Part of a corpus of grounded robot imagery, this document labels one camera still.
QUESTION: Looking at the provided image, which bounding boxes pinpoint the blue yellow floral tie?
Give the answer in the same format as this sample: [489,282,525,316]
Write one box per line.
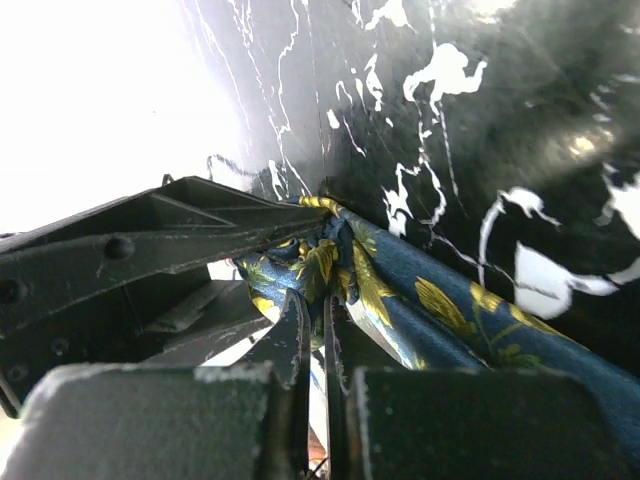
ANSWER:
[234,196,639,458]

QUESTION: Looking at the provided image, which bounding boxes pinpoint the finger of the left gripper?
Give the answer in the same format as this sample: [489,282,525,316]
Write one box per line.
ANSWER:
[1,177,328,418]

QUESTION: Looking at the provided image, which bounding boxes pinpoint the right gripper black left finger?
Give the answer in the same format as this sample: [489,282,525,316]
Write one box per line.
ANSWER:
[1,290,311,479]

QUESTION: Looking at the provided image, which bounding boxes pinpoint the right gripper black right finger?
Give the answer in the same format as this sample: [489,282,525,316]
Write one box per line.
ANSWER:
[324,296,625,479]

